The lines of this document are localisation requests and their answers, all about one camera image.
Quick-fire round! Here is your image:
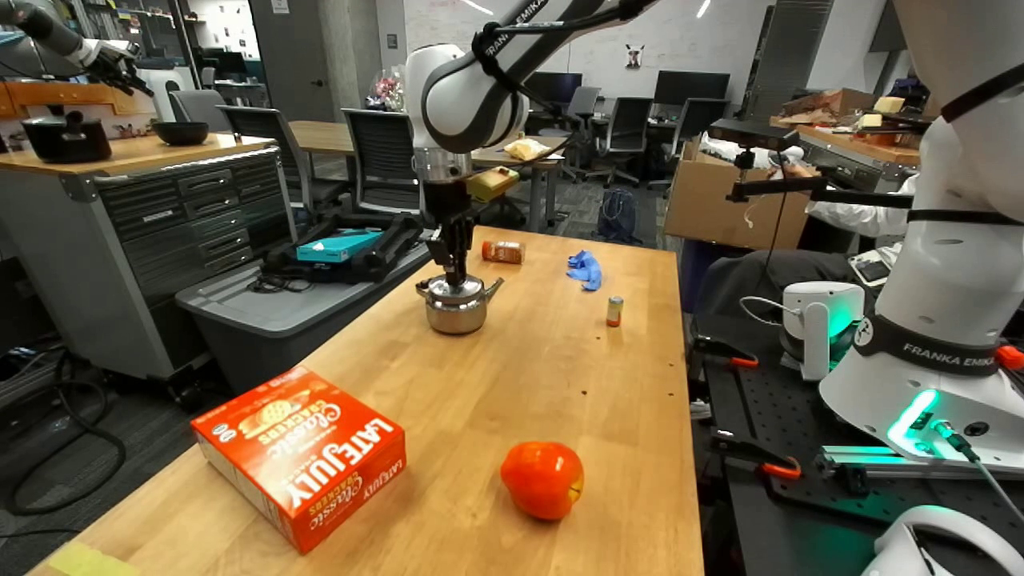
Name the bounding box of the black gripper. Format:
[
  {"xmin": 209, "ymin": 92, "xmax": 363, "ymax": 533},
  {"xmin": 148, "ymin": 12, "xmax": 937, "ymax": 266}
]
[{"xmin": 423, "ymin": 181, "xmax": 474, "ymax": 289}]

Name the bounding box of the silver kettle lid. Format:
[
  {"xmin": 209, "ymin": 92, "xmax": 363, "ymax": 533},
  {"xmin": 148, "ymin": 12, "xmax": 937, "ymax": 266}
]
[{"xmin": 415, "ymin": 277, "xmax": 486, "ymax": 300}]

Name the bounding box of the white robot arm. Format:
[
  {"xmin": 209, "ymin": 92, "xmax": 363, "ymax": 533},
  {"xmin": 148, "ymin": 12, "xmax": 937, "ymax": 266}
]
[{"xmin": 404, "ymin": 0, "xmax": 652, "ymax": 289}]

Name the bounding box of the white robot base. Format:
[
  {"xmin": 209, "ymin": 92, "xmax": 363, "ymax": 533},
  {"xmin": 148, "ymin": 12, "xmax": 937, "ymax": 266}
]
[{"xmin": 819, "ymin": 0, "xmax": 1024, "ymax": 472}]

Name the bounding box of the silver metal kettle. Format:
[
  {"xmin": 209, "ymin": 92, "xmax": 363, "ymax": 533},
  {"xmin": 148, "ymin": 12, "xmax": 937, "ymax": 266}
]
[{"xmin": 415, "ymin": 277, "xmax": 504, "ymax": 336}]

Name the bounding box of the brown sauce bottle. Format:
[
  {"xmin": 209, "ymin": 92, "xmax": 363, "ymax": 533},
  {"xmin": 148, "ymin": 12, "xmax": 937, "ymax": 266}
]
[{"xmin": 481, "ymin": 240, "xmax": 524, "ymax": 266}]

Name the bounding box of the teal black tool bag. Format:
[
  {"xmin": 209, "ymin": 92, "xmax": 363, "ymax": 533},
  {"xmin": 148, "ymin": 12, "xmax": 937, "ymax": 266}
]
[{"xmin": 256, "ymin": 219, "xmax": 420, "ymax": 293}]

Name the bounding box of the blue rubber glove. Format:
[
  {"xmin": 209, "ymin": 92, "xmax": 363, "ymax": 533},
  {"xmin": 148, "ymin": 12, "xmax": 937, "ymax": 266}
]
[{"xmin": 567, "ymin": 251, "xmax": 602, "ymax": 293}]

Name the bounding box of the grey office chair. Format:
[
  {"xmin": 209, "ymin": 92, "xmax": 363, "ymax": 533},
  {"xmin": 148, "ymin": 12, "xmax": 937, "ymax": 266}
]
[{"xmin": 345, "ymin": 110, "xmax": 423, "ymax": 214}]

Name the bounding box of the small spice jar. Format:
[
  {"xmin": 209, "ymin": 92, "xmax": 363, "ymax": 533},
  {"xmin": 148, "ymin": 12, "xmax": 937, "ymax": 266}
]
[{"xmin": 604, "ymin": 294, "xmax": 625, "ymax": 328}]

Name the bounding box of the red plastic apple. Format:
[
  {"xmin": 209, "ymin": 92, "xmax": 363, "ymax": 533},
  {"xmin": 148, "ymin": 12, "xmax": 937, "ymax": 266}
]
[{"xmin": 500, "ymin": 441, "xmax": 587, "ymax": 522}]

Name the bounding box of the orange cracker box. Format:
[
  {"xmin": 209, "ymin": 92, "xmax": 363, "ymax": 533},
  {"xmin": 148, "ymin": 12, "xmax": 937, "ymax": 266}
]
[{"xmin": 193, "ymin": 369, "xmax": 406, "ymax": 555}]

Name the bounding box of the cardboard box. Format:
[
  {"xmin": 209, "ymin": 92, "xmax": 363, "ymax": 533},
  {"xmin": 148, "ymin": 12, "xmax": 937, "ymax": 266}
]
[{"xmin": 662, "ymin": 146, "xmax": 816, "ymax": 254}]

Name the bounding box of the black bowl on cabinet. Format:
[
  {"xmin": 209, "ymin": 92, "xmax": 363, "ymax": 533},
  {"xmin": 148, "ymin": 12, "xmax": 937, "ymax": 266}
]
[{"xmin": 151, "ymin": 123, "xmax": 209, "ymax": 146}]

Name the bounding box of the grey drawer cabinet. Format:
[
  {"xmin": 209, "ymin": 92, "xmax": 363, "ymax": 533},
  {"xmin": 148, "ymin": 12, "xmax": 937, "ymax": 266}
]
[{"xmin": 0, "ymin": 134, "xmax": 295, "ymax": 382}]

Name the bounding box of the orange handled clamp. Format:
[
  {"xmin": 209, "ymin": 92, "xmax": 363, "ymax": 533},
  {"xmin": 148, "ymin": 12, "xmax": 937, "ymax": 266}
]
[{"xmin": 713, "ymin": 430, "xmax": 804, "ymax": 485}]

